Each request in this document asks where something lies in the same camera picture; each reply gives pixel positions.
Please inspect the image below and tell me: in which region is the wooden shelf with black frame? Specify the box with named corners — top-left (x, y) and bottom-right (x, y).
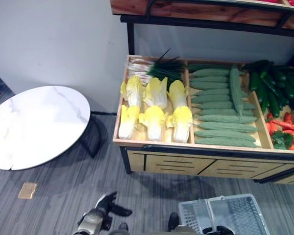
top-left (109, 0), bottom-right (294, 32)

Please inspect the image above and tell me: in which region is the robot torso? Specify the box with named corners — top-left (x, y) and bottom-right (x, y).
top-left (110, 226), bottom-right (204, 235)

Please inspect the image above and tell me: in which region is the bunch of green scallions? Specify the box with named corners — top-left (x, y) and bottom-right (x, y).
top-left (124, 47), bottom-right (187, 87)

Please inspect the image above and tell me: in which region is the white wire shopping basket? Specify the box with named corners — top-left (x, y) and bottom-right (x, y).
top-left (178, 193), bottom-right (271, 235)

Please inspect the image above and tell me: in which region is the wooden vegetable display stand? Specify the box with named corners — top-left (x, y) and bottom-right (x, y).
top-left (112, 14), bottom-right (294, 186)

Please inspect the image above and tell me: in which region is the napa cabbage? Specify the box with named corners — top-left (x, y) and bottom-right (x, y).
top-left (118, 105), bottom-right (141, 140)
top-left (143, 76), bottom-right (169, 110)
top-left (166, 106), bottom-right (194, 143)
top-left (120, 75), bottom-right (146, 109)
top-left (138, 105), bottom-right (166, 142)
top-left (167, 79), bottom-right (189, 110)

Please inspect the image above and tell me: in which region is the dark robot right foot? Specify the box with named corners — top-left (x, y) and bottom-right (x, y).
top-left (168, 212), bottom-right (180, 231)

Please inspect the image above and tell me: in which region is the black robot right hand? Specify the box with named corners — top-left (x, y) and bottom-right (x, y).
top-left (202, 225), bottom-right (235, 235)

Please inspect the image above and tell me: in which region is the round white marble table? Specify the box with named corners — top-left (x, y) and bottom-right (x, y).
top-left (0, 85), bottom-right (106, 171)

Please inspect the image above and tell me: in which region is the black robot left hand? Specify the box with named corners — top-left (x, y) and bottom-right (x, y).
top-left (96, 191), bottom-right (133, 217)

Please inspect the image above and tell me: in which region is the green bitter gourd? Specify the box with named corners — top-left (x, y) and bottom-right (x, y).
top-left (190, 69), bottom-right (245, 78)
top-left (194, 137), bottom-right (259, 148)
top-left (193, 88), bottom-right (248, 97)
top-left (189, 76), bottom-right (230, 84)
top-left (194, 108), bottom-right (255, 117)
top-left (194, 115), bottom-right (258, 124)
top-left (191, 94), bottom-right (232, 104)
top-left (196, 121), bottom-right (259, 134)
top-left (188, 63), bottom-right (232, 71)
top-left (189, 82), bottom-right (230, 90)
top-left (194, 129), bottom-right (257, 142)

